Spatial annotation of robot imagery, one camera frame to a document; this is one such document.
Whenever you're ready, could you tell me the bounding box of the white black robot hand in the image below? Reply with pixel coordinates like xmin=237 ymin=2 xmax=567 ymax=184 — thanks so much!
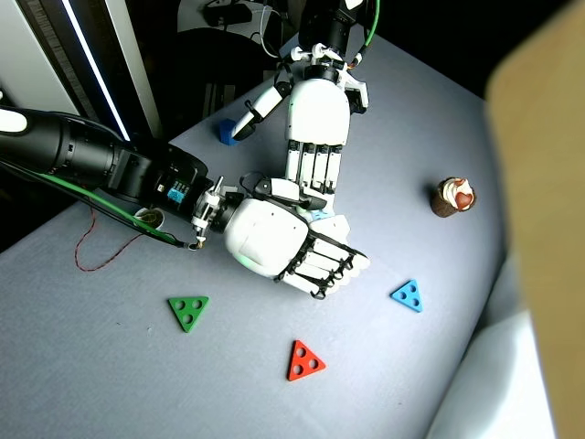
xmin=230 ymin=77 xmax=353 ymax=208
xmin=222 ymin=171 xmax=372 ymax=301

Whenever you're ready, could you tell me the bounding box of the blue cube block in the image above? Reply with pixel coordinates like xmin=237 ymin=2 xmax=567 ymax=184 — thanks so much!
xmin=218 ymin=118 xmax=243 ymax=146

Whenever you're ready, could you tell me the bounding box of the green triangle block with holes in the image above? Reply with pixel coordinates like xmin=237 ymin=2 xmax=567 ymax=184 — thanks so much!
xmin=167 ymin=295 xmax=210 ymax=334

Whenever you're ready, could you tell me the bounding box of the small white cup with soup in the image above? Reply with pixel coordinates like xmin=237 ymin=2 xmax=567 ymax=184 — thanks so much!
xmin=134 ymin=208 xmax=165 ymax=230

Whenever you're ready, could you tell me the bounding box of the black device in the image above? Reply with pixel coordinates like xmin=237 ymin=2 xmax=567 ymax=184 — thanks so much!
xmin=203 ymin=3 xmax=253 ymax=27

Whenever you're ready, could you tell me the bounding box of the red triangle block with holes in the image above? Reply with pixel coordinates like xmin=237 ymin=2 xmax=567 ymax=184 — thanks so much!
xmin=286 ymin=339 xmax=327 ymax=383

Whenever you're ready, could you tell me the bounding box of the blue triangle block with holes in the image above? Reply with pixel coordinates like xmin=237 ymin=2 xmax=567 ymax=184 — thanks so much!
xmin=390 ymin=279 xmax=424 ymax=314

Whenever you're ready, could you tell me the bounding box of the grey table cloth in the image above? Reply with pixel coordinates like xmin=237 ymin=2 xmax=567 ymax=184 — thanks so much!
xmin=0 ymin=34 xmax=525 ymax=439

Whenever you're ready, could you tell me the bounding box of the toy cupcake with white cream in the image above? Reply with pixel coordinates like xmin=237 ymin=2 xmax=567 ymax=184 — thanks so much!
xmin=430 ymin=177 xmax=477 ymax=219

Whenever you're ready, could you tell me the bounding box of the white cabinet with light strip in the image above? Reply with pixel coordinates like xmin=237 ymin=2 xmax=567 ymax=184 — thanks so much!
xmin=0 ymin=0 xmax=164 ymax=143

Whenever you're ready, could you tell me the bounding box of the tan board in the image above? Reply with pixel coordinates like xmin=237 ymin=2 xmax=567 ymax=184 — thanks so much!
xmin=486 ymin=0 xmax=585 ymax=439

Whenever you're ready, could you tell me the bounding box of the white backdrop sheet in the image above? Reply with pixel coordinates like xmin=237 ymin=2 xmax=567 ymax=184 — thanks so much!
xmin=427 ymin=255 xmax=557 ymax=439

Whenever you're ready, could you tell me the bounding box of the thin red wire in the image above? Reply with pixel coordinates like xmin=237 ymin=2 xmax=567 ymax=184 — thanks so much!
xmin=74 ymin=208 xmax=144 ymax=273

